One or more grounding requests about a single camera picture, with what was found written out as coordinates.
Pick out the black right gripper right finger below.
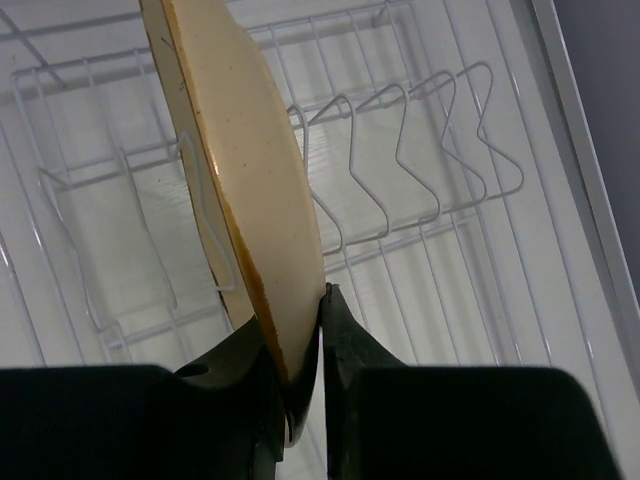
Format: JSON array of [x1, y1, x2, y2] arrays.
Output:
[[319, 284, 621, 479]]

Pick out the yellow cream plate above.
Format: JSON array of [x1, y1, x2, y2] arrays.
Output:
[[140, 1, 325, 446]]

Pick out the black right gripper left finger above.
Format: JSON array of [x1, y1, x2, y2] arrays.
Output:
[[1, 321, 284, 479]]

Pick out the aluminium table edge rail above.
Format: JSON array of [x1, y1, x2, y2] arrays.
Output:
[[529, 0, 640, 311]]

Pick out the white wire dish rack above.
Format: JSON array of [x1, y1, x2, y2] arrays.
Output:
[[1, 1, 639, 479]]

